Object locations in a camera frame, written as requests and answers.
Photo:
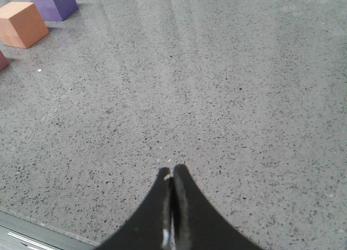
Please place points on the grey metal frame rail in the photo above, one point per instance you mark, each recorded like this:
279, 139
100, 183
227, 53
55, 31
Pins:
20, 233

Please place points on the pink foam cube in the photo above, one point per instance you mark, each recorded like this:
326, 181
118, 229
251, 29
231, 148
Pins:
3, 61

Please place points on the purple foam cube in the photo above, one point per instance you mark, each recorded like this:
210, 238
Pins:
55, 10

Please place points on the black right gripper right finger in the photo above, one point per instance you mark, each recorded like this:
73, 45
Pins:
197, 224

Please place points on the orange foam cube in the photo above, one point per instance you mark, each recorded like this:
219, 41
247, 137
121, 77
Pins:
21, 24

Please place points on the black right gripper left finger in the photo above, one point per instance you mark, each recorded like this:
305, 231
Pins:
149, 227

